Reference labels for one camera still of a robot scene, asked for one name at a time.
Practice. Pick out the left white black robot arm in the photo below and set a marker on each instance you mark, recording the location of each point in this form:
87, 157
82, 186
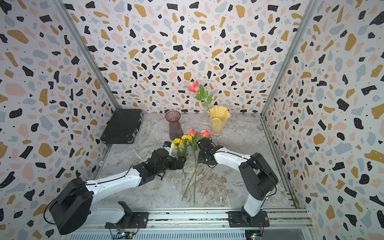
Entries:
79, 202

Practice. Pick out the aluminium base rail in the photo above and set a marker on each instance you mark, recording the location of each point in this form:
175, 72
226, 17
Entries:
205, 224

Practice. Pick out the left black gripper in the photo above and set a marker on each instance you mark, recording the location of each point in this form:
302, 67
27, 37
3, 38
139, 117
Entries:
181, 164

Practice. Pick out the green circuit board left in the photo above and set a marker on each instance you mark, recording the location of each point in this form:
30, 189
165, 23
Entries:
124, 235

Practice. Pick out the aluminium frame post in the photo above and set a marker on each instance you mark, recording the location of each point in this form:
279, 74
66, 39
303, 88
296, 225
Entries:
65, 16
290, 54

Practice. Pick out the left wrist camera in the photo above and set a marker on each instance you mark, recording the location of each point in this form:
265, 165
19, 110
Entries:
168, 146

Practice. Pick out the yellow carnation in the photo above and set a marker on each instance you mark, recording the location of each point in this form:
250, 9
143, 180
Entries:
187, 141
178, 146

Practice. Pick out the yellow ruffled glass vase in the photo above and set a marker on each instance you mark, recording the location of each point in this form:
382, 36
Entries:
219, 116

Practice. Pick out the right aluminium frame post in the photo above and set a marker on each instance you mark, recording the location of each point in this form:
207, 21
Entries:
290, 54

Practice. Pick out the circuit board right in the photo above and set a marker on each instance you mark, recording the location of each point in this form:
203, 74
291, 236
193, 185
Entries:
253, 235

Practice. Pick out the black briefcase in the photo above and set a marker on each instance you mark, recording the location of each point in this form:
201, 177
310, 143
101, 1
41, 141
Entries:
123, 127

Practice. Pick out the purple glass vase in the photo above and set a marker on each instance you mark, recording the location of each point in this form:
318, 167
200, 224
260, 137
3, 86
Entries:
175, 128

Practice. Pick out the left aluminium frame post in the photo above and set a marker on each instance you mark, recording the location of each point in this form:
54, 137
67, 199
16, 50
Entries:
65, 16

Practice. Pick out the pink rose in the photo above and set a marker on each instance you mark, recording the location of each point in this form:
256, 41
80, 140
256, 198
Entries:
193, 148
205, 134
201, 94

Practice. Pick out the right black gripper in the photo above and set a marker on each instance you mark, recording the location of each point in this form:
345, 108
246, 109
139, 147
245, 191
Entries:
199, 158

